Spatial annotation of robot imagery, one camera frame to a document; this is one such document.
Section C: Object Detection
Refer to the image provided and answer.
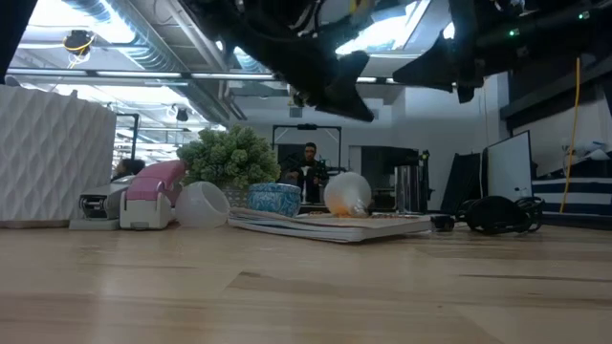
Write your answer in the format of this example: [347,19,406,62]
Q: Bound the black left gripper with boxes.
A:
[190,0,376,122]

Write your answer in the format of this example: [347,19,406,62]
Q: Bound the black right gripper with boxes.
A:
[392,0,527,104]

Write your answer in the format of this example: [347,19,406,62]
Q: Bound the brown spiral notebook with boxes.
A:
[227,205,434,244]

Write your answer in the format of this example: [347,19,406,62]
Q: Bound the black lamp power cord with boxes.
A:
[429,194,546,236]

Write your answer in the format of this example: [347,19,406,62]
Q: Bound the black monitor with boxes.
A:
[361,145,422,178]

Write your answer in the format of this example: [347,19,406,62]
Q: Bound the person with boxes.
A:
[280,141,331,205]
[113,158,146,183]

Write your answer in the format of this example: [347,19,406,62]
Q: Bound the black tripod stand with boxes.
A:
[415,149,434,202]

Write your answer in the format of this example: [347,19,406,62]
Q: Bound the black flat panel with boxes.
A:
[439,152,485,211]

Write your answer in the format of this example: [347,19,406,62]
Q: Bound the blue patterned round tin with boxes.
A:
[246,182,302,219]

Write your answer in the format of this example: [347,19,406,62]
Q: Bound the white board panel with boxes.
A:
[484,129,536,205]

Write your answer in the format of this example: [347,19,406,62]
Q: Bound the green artificial succulent plant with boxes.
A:
[176,123,282,207]

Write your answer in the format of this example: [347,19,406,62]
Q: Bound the white bags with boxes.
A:
[561,137,612,162]

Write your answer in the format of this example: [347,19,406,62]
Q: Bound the translucent white plastic cup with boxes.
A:
[174,181,231,228]

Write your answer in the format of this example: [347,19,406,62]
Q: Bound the long linear light bar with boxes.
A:
[7,68,399,85]

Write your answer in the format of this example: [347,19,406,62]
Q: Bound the white textured pen cup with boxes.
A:
[0,84,118,229]

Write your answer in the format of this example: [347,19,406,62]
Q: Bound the black background rig frame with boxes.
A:
[271,123,343,173]

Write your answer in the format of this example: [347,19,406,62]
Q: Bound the long yellow hanging cable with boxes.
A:
[558,55,582,215]

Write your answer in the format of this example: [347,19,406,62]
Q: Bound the silver air duct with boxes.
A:
[59,0,250,123]

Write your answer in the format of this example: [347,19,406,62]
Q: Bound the black ceiling cable reel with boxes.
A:
[62,29,96,69]

